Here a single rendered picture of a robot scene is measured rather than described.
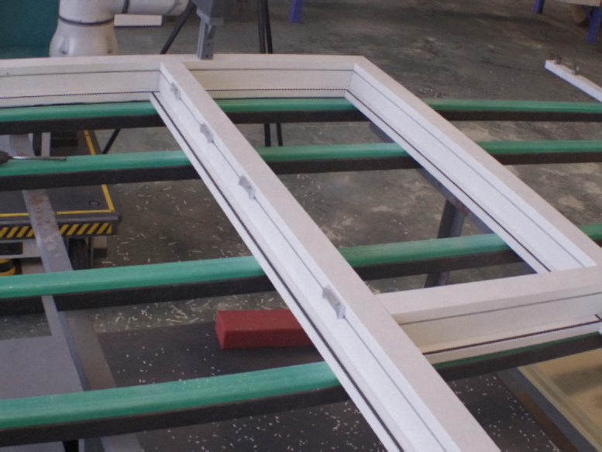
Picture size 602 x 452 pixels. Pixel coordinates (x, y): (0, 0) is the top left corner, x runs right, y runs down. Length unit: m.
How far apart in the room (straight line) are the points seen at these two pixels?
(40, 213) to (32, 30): 1.14
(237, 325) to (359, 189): 2.05
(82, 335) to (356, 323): 0.34
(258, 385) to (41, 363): 0.25
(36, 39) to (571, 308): 1.69
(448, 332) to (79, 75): 0.90
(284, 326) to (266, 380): 0.51
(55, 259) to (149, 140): 2.43
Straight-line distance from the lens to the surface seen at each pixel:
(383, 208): 3.40
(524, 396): 2.07
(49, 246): 1.29
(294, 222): 1.18
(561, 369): 1.58
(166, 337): 1.52
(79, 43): 2.31
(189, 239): 2.98
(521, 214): 1.41
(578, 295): 1.22
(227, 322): 1.50
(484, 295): 1.12
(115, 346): 1.49
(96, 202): 2.48
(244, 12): 5.45
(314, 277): 1.11
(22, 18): 2.43
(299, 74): 1.83
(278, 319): 1.53
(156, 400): 0.96
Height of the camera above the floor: 1.49
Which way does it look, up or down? 28 degrees down
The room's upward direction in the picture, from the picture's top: 9 degrees clockwise
